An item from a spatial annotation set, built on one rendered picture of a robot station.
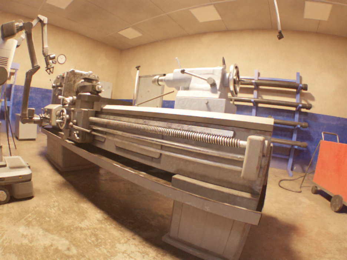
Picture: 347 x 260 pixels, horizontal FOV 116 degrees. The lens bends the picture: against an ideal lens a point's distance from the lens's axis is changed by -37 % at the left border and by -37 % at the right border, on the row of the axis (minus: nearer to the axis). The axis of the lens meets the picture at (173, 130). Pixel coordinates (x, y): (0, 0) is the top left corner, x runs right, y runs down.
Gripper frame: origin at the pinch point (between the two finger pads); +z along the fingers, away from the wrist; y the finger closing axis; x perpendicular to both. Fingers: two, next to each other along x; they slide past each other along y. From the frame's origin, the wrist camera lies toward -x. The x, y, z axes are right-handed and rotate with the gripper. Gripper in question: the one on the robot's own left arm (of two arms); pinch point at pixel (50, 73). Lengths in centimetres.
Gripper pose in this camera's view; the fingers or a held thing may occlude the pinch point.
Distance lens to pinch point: 208.6
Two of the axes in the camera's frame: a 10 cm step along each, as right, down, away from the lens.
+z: 1.4, 8.6, 4.9
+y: -8.7, -1.3, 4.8
